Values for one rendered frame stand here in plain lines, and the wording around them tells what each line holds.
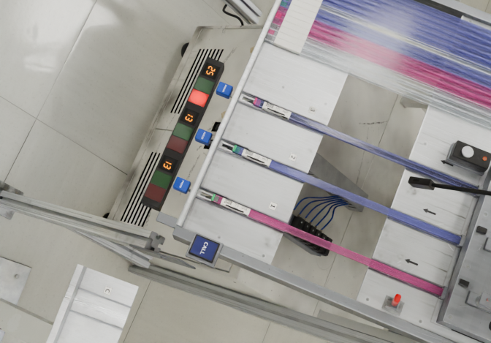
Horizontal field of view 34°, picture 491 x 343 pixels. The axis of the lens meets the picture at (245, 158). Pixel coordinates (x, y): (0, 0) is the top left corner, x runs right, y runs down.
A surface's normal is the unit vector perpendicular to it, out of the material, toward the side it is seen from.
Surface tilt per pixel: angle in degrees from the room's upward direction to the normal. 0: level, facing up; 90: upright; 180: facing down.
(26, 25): 0
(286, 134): 48
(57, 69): 0
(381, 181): 0
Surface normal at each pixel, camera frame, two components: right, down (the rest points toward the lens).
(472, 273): 0.03, -0.25
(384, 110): 0.70, 0.11
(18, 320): -0.63, -0.38
